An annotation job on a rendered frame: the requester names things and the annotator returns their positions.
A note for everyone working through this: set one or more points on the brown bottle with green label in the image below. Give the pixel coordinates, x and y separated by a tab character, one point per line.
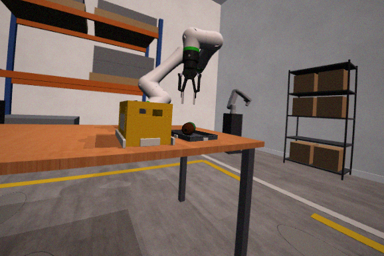
188	128

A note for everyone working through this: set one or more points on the yellow crate with dividers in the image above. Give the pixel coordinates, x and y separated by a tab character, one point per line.
155	123

